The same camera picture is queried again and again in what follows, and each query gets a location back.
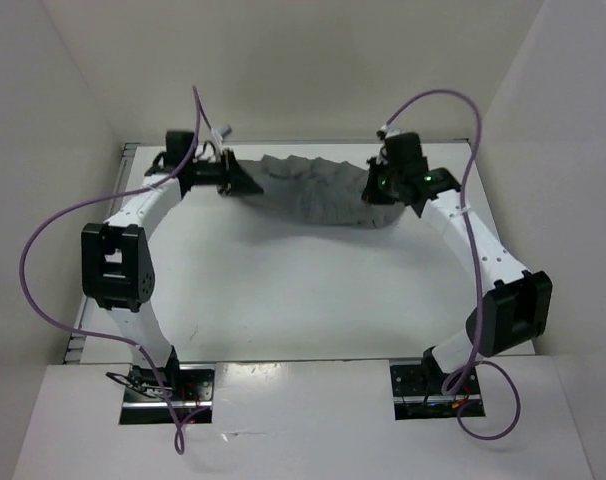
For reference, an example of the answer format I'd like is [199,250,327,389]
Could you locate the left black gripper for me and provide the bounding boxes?
[186,147,262,197]

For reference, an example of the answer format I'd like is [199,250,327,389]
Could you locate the grey pleated skirt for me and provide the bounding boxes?
[239,155,405,229]

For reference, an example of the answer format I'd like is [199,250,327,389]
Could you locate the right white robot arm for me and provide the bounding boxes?
[362,157,552,393]

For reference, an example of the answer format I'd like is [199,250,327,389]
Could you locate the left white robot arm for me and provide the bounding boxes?
[81,149,264,400]

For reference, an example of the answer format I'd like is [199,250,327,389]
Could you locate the aluminium table frame rail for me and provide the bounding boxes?
[62,142,140,365]

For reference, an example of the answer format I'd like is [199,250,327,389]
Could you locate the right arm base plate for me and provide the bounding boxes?
[389,360,485,420]

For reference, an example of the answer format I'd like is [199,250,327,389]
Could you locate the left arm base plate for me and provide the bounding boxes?
[106,363,215,425]

